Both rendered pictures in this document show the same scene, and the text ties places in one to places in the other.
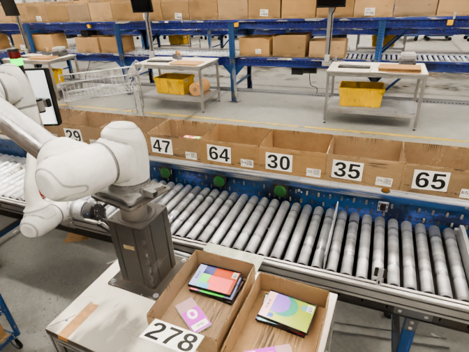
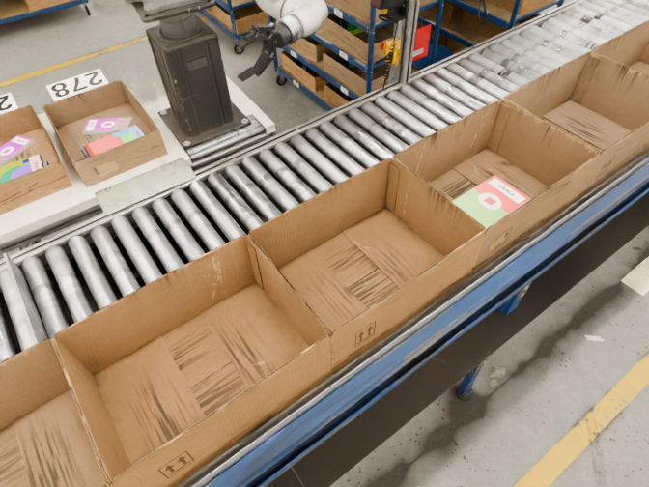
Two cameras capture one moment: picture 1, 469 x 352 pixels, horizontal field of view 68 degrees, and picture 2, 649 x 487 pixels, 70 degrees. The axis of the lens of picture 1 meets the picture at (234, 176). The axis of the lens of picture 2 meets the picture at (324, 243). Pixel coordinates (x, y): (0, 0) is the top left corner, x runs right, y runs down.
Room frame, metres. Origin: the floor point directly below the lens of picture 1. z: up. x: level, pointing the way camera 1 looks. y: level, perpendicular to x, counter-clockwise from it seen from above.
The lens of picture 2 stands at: (2.33, -0.59, 1.76)
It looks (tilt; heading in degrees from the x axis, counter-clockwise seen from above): 50 degrees down; 123
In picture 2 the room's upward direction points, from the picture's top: 2 degrees counter-clockwise
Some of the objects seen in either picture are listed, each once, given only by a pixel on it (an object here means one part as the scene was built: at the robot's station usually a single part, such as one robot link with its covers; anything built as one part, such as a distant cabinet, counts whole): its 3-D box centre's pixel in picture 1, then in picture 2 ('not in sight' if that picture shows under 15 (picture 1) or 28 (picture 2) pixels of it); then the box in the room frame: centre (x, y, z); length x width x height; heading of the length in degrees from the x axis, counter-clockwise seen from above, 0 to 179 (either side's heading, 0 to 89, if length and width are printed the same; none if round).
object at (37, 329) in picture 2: (331, 232); (35, 321); (1.39, -0.47, 0.76); 0.46 x 0.01 x 0.09; 157
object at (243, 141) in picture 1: (236, 146); (364, 256); (2.07, -0.03, 0.97); 0.39 x 0.29 x 0.17; 67
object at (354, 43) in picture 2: not in sight; (369, 31); (1.26, 1.59, 0.59); 0.40 x 0.30 x 0.10; 155
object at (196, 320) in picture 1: (192, 316); (107, 126); (0.92, 0.19, 0.76); 0.16 x 0.07 x 0.02; 33
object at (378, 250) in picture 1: (378, 248); not in sight; (1.30, -0.68, 0.72); 0.52 x 0.05 x 0.05; 157
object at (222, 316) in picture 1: (205, 297); (104, 129); (0.98, 0.14, 0.80); 0.38 x 0.28 x 0.10; 156
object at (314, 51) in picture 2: not in sight; (316, 33); (0.80, 1.78, 0.39); 0.40 x 0.30 x 0.10; 158
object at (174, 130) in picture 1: (183, 140); (487, 181); (2.22, 0.33, 0.97); 0.39 x 0.29 x 0.17; 67
